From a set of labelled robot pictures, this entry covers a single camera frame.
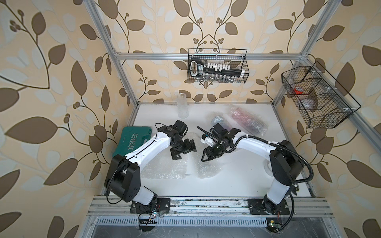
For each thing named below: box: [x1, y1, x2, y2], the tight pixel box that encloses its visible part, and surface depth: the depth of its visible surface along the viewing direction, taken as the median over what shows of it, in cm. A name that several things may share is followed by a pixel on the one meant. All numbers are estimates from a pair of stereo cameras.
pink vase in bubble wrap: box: [230, 107, 269, 137], surface depth 101 cm
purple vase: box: [210, 115, 225, 127], surface depth 101 cm
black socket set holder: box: [189, 58, 246, 78], surface depth 84 cm
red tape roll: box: [293, 86, 305, 95], surface depth 84 cm
